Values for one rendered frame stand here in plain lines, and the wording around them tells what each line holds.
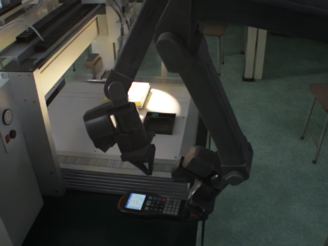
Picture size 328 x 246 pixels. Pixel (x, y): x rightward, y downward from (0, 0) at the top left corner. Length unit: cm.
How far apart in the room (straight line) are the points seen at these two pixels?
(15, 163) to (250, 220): 150
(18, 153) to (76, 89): 69
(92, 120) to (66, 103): 77
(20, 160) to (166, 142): 51
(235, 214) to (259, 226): 17
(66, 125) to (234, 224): 117
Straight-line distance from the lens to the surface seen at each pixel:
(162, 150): 128
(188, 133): 137
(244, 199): 235
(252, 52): 364
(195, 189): 92
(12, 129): 107
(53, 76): 118
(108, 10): 154
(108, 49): 179
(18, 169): 113
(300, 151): 283
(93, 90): 171
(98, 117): 87
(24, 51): 115
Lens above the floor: 163
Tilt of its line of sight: 34 degrees down
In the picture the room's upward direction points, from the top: 1 degrees counter-clockwise
